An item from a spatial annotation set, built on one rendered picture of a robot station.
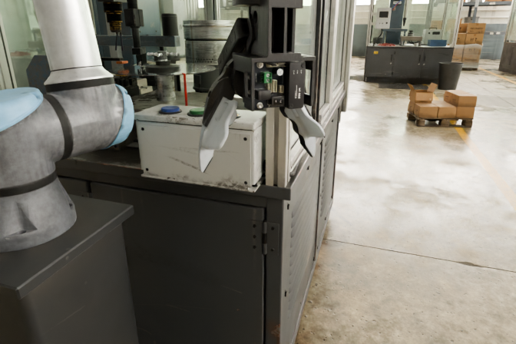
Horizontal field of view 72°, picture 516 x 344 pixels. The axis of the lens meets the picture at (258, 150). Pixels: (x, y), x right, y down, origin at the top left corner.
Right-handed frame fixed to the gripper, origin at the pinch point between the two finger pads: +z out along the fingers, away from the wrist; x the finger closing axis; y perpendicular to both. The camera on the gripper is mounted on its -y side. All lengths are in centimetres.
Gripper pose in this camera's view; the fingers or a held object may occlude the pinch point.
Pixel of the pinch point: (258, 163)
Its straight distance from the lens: 45.9
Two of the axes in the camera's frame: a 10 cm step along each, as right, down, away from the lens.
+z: 0.0, 9.4, 3.3
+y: 3.6, 3.1, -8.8
